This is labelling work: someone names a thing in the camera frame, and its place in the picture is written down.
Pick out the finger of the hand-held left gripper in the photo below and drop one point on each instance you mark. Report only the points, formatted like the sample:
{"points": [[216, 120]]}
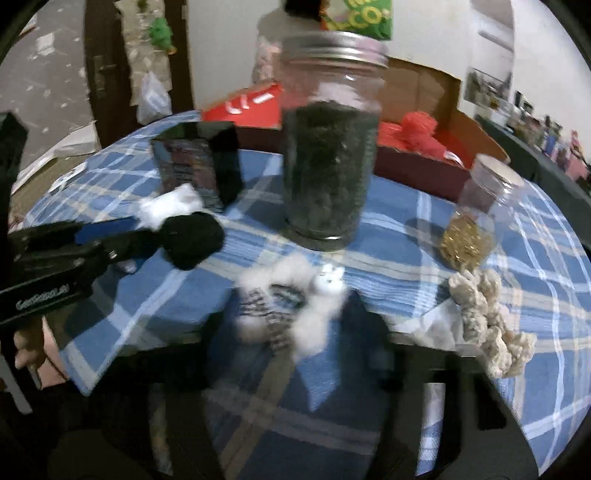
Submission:
{"points": [[104, 230], [129, 249]]}

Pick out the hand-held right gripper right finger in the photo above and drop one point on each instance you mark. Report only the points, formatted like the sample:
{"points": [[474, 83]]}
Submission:
{"points": [[367, 334]]}

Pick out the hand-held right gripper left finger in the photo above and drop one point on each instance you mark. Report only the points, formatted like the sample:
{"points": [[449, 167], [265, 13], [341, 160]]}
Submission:
{"points": [[203, 350]]}

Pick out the white plush bear plaid bow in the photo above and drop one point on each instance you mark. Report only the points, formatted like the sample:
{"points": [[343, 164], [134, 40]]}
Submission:
{"points": [[318, 318]]}

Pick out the white cloth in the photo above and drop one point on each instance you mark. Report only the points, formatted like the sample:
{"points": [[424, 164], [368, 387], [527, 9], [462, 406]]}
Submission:
{"points": [[173, 205]]}

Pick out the black fluffy ball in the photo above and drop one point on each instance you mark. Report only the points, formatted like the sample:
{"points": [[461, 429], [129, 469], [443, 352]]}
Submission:
{"points": [[194, 237]]}

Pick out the white tissue paper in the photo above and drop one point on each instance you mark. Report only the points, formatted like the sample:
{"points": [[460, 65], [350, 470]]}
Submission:
{"points": [[434, 325]]}

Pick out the cream crochet piece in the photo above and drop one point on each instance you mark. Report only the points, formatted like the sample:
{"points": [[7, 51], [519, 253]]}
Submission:
{"points": [[489, 318]]}

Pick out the red mesh bath loofah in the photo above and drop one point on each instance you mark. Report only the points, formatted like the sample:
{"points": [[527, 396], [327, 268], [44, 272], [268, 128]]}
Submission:
{"points": [[418, 122]]}

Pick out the cardboard box red inside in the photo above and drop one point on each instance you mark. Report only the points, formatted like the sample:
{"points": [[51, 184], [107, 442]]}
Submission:
{"points": [[415, 87]]}

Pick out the person's left hand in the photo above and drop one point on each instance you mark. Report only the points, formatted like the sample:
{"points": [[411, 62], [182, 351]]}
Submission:
{"points": [[27, 350]]}

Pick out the blue plaid blanket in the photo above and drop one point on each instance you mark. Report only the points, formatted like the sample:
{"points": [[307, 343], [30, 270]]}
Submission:
{"points": [[277, 415]]}

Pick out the floral tin box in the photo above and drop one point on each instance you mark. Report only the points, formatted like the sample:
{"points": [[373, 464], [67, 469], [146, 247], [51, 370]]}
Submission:
{"points": [[198, 166]]}

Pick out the clear plastic bag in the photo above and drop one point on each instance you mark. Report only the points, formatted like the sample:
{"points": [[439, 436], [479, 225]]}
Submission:
{"points": [[152, 97]]}

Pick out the small glass jar gold contents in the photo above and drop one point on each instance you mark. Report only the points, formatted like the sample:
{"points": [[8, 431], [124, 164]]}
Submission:
{"points": [[475, 226]]}

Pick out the dark wooden door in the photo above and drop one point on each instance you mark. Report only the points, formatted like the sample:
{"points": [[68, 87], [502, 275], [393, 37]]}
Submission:
{"points": [[104, 69]]}

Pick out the large glass jar metal lid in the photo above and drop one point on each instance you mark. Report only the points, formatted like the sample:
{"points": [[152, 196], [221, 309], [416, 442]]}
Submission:
{"points": [[328, 161]]}

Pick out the hanging door organizer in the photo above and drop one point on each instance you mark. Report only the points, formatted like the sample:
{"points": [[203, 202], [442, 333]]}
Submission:
{"points": [[136, 50]]}

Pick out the green plush toy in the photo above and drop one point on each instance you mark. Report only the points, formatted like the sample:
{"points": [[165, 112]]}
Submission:
{"points": [[161, 32]]}

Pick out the desk with dark cloth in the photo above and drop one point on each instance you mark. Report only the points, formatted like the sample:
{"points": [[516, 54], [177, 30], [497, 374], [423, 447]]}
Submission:
{"points": [[531, 159]]}

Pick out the row of cosmetic bottles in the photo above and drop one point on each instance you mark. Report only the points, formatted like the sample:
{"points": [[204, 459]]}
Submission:
{"points": [[545, 129]]}

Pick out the black bag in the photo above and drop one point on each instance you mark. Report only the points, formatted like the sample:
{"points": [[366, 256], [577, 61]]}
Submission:
{"points": [[302, 5]]}

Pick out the green tote bag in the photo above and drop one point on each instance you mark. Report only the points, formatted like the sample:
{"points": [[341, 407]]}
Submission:
{"points": [[364, 18]]}

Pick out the wall mirror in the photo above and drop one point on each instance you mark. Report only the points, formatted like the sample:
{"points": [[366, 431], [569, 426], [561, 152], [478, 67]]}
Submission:
{"points": [[489, 50]]}

